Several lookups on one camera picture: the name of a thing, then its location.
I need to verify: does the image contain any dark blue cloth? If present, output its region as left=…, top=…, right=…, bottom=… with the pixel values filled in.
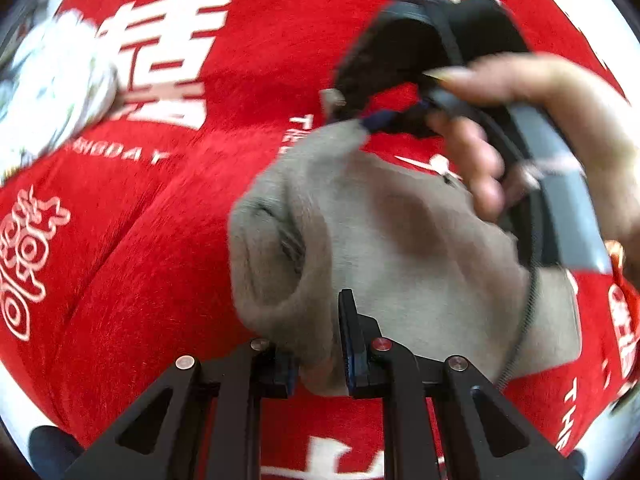
left=27, top=425, right=85, bottom=480

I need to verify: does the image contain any grey small garment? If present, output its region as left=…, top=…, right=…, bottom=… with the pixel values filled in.
left=227, top=121, right=583, bottom=399

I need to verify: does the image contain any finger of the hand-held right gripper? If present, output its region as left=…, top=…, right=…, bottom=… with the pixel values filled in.
left=356, top=97, right=443, bottom=140
left=320, top=0, right=453, bottom=123

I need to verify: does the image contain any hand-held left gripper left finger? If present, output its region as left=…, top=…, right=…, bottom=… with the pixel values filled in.
left=64, top=338, right=301, bottom=480

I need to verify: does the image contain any red printed blanket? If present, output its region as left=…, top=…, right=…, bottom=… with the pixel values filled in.
left=0, top=0, right=640, bottom=480

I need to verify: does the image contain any person's right hand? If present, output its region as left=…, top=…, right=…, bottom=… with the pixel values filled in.
left=426, top=52, right=640, bottom=261

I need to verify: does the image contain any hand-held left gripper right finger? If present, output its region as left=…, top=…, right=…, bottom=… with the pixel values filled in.
left=338, top=288, right=585, bottom=480

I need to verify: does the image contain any white patterned cloth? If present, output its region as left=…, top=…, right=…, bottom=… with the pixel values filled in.
left=0, top=10, right=122, bottom=183

